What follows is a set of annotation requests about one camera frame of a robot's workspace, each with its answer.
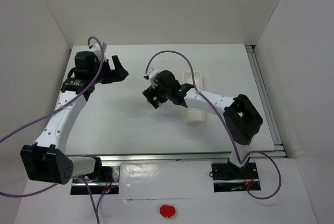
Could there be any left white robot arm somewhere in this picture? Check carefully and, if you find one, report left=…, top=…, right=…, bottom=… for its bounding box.
left=20, top=51, right=128, bottom=184

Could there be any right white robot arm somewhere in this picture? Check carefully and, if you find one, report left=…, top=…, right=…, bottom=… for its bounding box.
left=142, top=68, right=263, bottom=180

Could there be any white divided sorting tray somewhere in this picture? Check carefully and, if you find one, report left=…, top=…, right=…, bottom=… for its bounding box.
left=184, top=72, right=206, bottom=125

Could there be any red round button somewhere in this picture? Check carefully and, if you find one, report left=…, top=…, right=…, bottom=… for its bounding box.
left=159, top=205, right=176, bottom=218

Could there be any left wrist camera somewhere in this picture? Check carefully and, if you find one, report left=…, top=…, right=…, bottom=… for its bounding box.
left=89, top=42, right=108, bottom=60

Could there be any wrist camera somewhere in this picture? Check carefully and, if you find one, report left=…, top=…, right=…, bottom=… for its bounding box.
left=144, top=68, right=159, bottom=80
left=89, top=42, right=108, bottom=60

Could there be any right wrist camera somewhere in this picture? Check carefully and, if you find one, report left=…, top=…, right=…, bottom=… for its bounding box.
left=144, top=68, right=159, bottom=80

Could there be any aluminium rail frame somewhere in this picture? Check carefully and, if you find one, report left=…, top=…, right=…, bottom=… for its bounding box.
left=41, top=44, right=288, bottom=162

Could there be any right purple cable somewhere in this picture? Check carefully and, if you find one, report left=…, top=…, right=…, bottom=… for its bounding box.
left=145, top=50, right=282, bottom=199

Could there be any purple cable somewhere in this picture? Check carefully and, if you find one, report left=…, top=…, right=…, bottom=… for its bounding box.
left=0, top=36, right=115, bottom=224
left=145, top=50, right=282, bottom=199

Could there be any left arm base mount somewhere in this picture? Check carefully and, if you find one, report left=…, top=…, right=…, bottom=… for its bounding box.
left=70, top=165, right=121, bottom=195

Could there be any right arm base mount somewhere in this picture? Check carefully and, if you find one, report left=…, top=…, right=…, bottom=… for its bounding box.
left=209, top=162, right=261, bottom=193

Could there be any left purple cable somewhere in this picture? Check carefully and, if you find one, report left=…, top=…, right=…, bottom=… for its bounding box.
left=0, top=36, right=115, bottom=224

